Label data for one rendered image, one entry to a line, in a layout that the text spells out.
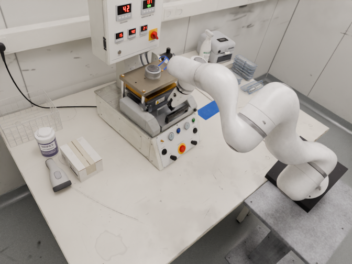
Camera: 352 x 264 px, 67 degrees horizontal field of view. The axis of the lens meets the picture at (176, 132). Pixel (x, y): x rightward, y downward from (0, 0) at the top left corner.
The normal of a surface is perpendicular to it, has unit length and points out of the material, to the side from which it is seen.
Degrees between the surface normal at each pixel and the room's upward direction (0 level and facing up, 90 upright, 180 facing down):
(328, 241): 0
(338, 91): 90
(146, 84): 0
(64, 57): 90
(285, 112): 78
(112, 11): 90
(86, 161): 2
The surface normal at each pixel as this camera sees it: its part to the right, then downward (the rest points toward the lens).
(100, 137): 0.13, -0.70
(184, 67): -0.54, -0.07
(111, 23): 0.72, 0.55
